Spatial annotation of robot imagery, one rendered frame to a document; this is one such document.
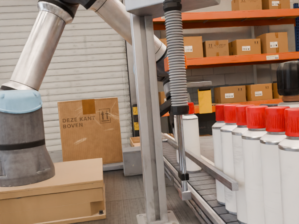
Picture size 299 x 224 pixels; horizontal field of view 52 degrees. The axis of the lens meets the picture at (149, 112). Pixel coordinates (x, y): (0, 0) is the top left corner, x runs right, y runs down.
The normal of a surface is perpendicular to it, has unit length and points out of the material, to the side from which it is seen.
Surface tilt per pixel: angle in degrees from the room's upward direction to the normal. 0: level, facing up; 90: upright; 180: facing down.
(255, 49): 90
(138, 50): 90
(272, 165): 90
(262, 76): 90
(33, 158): 72
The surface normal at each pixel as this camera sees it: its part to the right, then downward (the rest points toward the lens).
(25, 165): 0.37, -0.29
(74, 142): 0.19, 0.04
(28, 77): 0.41, -0.04
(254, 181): -0.66, 0.09
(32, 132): 0.75, -0.02
